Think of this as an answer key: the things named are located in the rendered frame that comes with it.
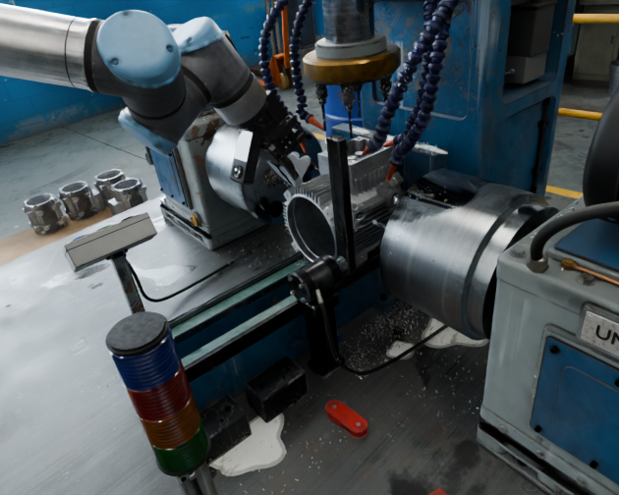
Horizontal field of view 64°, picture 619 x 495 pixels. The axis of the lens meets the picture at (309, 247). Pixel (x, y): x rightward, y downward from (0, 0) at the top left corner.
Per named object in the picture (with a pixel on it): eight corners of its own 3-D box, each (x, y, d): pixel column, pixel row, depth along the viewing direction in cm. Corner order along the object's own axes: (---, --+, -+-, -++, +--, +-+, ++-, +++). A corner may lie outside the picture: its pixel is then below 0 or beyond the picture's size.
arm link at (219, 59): (148, 53, 78) (186, 10, 80) (198, 110, 87) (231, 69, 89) (179, 53, 72) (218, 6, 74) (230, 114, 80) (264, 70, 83)
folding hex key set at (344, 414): (371, 430, 84) (371, 422, 83) (360, 442, 82) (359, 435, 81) (334, 403, 90) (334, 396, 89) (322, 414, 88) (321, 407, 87)
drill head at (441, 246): (431, 247, 108) (433, 139, 95) (634, 337, 80) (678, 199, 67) (348, 301, 96) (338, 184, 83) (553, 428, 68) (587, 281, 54)
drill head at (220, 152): (261, 174, 154) (247, 93, 141) (340, 208, 129) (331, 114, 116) (191, 202, 142) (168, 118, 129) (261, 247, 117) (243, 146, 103)
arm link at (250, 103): (229, 112, 81) (200, 103, 88) (246, 133, 84) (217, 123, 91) (262, 73, 82) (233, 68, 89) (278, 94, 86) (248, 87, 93)
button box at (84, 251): (152, 239, 107) (140, 217, 107) (158, 233, 101) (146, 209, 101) (73, 273, 99) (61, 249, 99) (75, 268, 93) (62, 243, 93)
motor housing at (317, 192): (351, 220, 122) (346, 146, 112) (411, 247, 109) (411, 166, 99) (288, 253, 112) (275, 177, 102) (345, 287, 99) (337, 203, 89)
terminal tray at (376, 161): (360, 166, 111) (358, 136, 107) (395, 178, 104) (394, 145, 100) (319, 185, 105) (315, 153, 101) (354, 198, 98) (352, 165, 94)
